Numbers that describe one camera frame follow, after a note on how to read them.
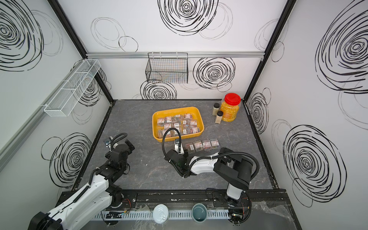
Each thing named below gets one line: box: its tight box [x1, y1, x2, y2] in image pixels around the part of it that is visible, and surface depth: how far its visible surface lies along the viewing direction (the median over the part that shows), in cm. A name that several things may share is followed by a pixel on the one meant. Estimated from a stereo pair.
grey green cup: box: [191, 203, 208, 224], surface depth 70 cm
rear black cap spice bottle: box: [212, 102, 220, 116], surface depth 107 cm
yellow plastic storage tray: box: [152, 106, 205, 143], surface depth 106 cm
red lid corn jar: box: [220, 92, 242, 123], surface depth 101 cm
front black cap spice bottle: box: [214, 110, 224, 125], surface depth 103 cm
